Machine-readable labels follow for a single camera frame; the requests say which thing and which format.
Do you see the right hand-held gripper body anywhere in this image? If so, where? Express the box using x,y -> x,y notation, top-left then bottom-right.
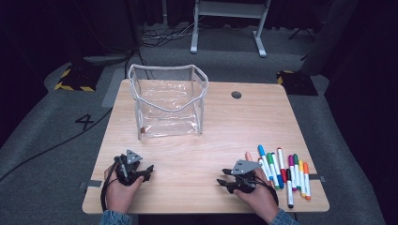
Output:
226,158 -> 263,195

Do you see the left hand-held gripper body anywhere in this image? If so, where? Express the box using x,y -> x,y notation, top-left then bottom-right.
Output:
113,149 -> 148,188

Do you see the light green marker pen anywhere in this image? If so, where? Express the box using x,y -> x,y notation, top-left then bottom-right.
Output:
266,152 -> 281,190

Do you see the dark blue marker pen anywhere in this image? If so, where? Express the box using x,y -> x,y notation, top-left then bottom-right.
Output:
271,152 -> 285,190

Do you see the light blue marker pen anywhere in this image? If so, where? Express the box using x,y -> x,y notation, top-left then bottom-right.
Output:
257,143 -> 275,182

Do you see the red marker pen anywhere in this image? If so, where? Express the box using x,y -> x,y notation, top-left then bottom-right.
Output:
276,147 -> 288,184

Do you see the black marker pen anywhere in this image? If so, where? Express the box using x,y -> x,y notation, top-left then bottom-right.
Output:
285,168 -> 295,209

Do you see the magenta marker pen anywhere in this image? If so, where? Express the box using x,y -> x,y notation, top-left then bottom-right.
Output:
287,154 -> 298,192

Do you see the dark green marker pen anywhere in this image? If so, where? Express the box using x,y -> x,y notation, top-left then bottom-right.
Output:
292,153 -> 302,191

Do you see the yellow marker pen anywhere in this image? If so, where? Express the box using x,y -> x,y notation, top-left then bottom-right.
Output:
298,159 -> 307,198

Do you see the orange marker pen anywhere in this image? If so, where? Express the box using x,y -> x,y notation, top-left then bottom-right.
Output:
302,161 -> 313,202

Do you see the clear plastic bag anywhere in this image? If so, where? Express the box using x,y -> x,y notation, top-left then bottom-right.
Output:
128,64 -> 209,141

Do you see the person's right hand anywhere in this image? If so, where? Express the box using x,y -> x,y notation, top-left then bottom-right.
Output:
233,167 -> 280,224

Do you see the person's left hand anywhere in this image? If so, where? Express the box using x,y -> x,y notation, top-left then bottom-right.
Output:
103,164 -> 145,214

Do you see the yellow black striped base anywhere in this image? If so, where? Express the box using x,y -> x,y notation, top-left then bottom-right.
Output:
54,64 -> 105,93
276,69 -> 319,97

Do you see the black tripod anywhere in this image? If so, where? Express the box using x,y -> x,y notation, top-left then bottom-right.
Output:
287,27 -> 316,41

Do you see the grey cloth cover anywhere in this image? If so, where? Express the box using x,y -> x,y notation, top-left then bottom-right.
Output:
299,0 -> 360,77

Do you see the right hand-held gripper cable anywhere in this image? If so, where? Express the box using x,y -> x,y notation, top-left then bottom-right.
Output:
253,175 -> 280,207

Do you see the hand-held gripper cable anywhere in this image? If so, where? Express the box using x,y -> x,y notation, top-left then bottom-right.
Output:
253,175 -> 280,207
99,156 -> 125,213

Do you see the left hand-held gripper cable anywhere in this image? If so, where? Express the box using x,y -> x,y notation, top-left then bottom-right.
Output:
99,156 -> 125,213

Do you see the long black floor cable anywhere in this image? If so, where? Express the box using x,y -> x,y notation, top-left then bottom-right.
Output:
0,107 -> 114,183

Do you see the thin black cable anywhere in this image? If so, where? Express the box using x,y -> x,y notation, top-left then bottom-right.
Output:
123,46 -> 156,81

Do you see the bundle of floor cables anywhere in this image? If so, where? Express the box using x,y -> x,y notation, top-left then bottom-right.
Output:
140,17 -> 206,49

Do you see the white desk frame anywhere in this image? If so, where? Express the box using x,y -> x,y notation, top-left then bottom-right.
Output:
190,0 -> 272,58

